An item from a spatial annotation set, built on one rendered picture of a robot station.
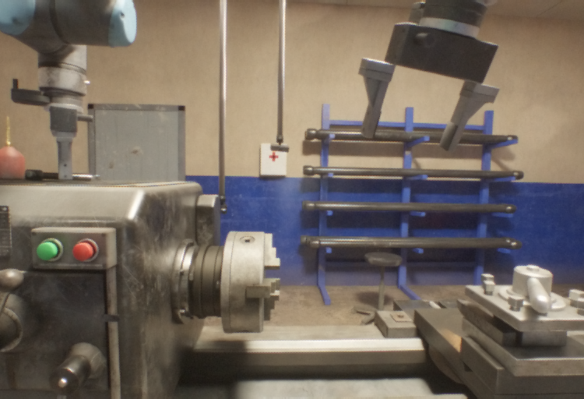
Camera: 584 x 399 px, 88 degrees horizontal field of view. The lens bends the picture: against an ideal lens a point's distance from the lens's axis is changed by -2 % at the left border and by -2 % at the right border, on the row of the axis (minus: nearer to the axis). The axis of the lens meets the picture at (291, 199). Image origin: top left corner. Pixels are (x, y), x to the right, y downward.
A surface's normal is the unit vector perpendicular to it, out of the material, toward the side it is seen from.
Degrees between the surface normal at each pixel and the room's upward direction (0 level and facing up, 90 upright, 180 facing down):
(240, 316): 107
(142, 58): 90
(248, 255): 43
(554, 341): 90
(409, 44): 113
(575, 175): 90
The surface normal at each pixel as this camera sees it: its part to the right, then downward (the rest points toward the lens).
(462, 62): 0.08, 0.47
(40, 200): 0.05, -0.65
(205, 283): 0.05, -0.21
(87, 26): 0.07, 0.68
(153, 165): 0.05, 0.07
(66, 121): 0.59, 0.07
